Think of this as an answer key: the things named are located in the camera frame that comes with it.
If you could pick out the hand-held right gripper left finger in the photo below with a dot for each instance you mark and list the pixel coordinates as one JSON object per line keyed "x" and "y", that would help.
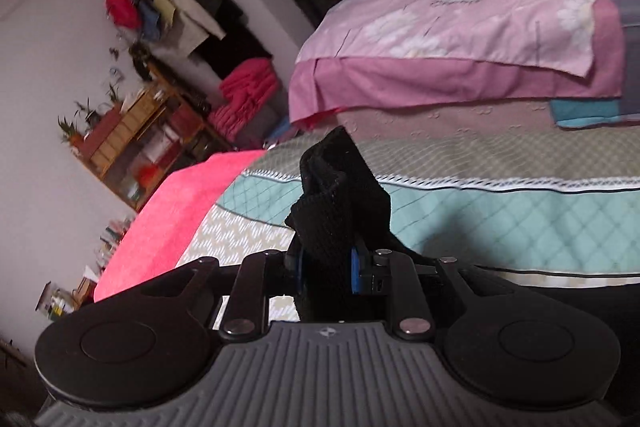
{"x": 299, "y": 274}

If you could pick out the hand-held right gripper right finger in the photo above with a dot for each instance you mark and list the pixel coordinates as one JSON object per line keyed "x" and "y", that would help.
{"x": 356, "y": 272}

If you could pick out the black pants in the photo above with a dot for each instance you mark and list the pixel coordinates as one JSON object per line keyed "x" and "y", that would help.
{"x": 340, "y": 187}

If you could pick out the bright pink fleece blanket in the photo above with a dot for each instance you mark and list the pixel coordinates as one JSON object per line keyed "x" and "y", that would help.
{"x": 180, "y": 212}

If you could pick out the teal and beige quilted bedspread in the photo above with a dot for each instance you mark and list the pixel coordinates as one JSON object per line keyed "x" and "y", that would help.
{"x": 500, "y": 217}

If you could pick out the mauve embossed bedsheet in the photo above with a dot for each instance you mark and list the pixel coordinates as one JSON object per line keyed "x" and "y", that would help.
{"x": 450, "y": 122}

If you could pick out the stack of pink folded blankets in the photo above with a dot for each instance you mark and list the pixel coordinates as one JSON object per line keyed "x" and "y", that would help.
{"x": 245, "y": 102}

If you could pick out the wooden shelf unit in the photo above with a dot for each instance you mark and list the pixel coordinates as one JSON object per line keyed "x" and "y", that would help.
{"x": 135, "y": 142}

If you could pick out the heap of small items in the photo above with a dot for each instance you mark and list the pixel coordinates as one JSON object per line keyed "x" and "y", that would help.
{"x": 85, "y": 277}

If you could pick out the clothes hanging on rack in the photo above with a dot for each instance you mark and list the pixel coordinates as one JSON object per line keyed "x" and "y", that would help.
{"x": 235, "y": 42}

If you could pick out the pink floral pillow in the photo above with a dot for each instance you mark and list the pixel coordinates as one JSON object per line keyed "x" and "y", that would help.
{"x": 450, "y": 32}

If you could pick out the green potted plant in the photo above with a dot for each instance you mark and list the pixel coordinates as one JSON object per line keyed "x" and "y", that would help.
{"x": 75, "y": 122}

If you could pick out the cream garment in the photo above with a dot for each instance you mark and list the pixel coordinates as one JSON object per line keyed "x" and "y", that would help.
{"x": 192, "y": 19}

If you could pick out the blue and grey striped pillow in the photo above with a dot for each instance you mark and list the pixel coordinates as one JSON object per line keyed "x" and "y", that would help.
{"x": 600, "y": 112}

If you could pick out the blue garment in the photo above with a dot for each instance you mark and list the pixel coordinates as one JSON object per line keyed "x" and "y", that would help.
{"x": 150, "y": 19}

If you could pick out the red garment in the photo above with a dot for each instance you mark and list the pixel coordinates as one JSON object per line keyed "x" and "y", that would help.
{"x": 122, "y": 9}

